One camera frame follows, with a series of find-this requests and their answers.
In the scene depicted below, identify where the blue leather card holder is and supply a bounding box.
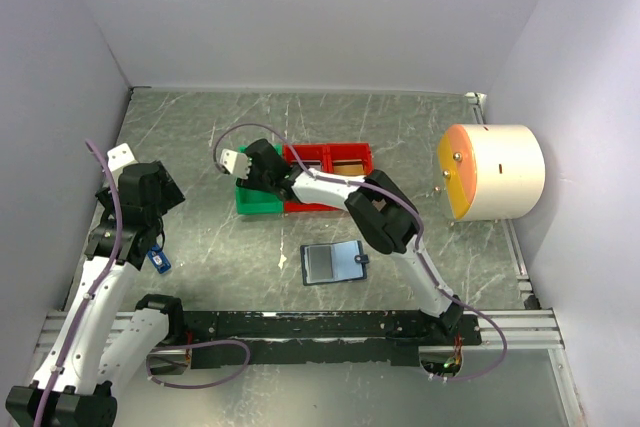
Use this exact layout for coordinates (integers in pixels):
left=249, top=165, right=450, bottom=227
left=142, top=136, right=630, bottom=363
left=300, top=240, right=370, bottom=286

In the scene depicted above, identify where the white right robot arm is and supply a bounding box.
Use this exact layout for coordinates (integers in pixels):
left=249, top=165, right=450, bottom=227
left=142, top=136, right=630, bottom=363
left=220, top=139, right=463, bottom=345

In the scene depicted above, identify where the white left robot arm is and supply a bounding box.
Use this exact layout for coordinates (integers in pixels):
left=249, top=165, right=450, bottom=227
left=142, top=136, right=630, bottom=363
left=5, top=143, right=187, bottom=426

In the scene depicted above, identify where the gold credit card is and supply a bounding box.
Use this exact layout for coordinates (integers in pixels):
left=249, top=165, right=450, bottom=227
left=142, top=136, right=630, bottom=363
left=332, top=161, right=366, bottom=176

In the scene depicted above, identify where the green plastic bin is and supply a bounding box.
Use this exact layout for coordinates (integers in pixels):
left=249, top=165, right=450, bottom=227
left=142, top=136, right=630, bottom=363
left=235, top=144, right=284, bottom=215

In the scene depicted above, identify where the red plastic bin middle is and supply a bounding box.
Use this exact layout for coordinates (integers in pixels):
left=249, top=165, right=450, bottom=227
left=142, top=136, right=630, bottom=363
left=283, top=143, right=346, bottom=213

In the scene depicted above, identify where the red plastic bin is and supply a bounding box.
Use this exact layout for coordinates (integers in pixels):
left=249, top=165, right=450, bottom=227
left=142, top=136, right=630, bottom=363
left=283, top=143, right=346, bottom=213
left=336, top=143, right=374, bottom=175

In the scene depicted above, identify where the red plastic bin right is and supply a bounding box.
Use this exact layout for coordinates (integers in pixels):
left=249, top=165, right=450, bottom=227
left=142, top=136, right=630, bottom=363
left=336, top=143, right=374, bottom=175

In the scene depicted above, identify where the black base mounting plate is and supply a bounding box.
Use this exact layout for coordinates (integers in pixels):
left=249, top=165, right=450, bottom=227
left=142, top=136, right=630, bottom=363
left=160, top=310, right=482, bottom=367

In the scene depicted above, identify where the cream cylinder orange yellow face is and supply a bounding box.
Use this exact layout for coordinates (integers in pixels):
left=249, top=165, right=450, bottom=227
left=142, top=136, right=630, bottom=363
left=434, top=124, right=545, bottom=222

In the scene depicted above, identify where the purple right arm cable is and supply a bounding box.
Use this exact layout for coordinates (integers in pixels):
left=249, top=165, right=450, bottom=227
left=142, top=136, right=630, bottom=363
left=212, top=123, right=509, bottom=384

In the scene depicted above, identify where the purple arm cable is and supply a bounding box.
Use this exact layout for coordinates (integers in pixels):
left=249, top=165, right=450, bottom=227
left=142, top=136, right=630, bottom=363
left=29, top=139, right=251, bottom=427
left=212, top=123, right=509, bottom=384

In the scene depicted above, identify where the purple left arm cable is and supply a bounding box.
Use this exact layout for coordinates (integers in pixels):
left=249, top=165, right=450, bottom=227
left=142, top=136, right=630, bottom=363
left=29, top=139, right=251, bottom=427

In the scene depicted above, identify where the blue black handled tool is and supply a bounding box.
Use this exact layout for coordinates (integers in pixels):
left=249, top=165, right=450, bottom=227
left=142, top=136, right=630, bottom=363
left=147, top=245, right=171, bottom=275

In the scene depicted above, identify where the aluminium rail frame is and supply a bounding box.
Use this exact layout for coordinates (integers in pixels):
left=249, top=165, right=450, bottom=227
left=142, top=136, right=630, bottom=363
left=9, top=91, right=586, bottom=427

